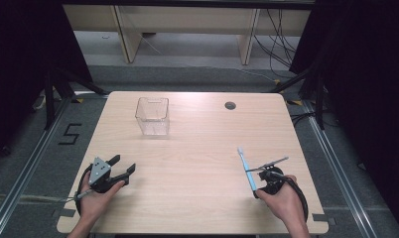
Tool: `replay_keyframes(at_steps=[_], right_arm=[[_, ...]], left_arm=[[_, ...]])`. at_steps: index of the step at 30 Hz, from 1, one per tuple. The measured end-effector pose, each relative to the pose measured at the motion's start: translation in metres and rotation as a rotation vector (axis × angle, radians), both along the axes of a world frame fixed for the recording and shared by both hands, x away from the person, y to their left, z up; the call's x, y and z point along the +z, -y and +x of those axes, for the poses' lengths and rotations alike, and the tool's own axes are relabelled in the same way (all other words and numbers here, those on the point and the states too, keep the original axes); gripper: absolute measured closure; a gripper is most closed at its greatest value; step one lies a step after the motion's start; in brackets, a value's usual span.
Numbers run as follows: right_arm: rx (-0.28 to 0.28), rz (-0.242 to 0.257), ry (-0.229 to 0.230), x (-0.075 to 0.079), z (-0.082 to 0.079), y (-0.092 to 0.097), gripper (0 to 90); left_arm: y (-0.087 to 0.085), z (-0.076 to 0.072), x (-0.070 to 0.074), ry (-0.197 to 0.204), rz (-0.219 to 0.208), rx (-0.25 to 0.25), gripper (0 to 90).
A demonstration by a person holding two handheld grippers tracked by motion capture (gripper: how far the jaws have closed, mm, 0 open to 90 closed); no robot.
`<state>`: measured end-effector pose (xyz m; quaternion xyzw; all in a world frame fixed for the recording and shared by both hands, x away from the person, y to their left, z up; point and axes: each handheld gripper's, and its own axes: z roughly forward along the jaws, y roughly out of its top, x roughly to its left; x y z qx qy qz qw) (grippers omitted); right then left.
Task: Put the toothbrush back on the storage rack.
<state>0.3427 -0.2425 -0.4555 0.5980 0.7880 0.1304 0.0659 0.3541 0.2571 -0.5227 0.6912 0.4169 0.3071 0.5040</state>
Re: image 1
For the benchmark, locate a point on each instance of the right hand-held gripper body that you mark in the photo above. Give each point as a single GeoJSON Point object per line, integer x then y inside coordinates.
{"type": "Point", "coordinates": [273, 180]}

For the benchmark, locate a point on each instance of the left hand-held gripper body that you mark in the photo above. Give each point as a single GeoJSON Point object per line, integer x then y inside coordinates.
{"type": "Point", "coordinates": [100, 172]}

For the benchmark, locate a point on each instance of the light blue toothbrush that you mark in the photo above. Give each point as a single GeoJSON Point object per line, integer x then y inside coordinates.
{"type": "Point", "coordinates": [247, 170]}

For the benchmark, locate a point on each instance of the clear plastic container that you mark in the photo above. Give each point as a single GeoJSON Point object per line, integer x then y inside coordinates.
{"type": "Point", "coordinates": [153, 115]}

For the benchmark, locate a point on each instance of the person's right hand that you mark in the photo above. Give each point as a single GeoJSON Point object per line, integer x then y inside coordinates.
{"type": "Point", "coordinates": [287, 203]}

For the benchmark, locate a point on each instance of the person's left hand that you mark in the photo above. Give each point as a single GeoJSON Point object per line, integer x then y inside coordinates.
{"type": "Point", "coordinates": [93, 203]}

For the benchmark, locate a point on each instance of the yellow floor tape piece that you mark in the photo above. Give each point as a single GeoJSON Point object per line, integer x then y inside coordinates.
{"type": "Point", "coordinates": [295, 102]}
{"type": "Point", "coordinates": [79, 100]}
{"type": "Point", "coordinates": [277, 81]}

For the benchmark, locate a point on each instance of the black metal stand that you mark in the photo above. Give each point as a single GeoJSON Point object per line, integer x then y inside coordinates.
{"type": "Point", "coordinates": [49, 99]}
{"type": "Point", "coordinates": [319, 99]}

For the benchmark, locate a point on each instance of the black curtain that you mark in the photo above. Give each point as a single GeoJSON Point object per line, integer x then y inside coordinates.
{"type": "Point", "coordinates": [363, 82]}
{"type": "Point", "coordinates": [25, 66]}

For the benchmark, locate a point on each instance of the light wooden desk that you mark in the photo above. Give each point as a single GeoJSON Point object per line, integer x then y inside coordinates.
{"type": "Point", "coordinates": [187, 20]}

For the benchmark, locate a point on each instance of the metal floor rail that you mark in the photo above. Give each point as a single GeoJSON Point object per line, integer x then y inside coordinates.
{"type": "Point", "coordinates": [20, 178]}
{"type": "Point", "coordinates": [339, 175]}

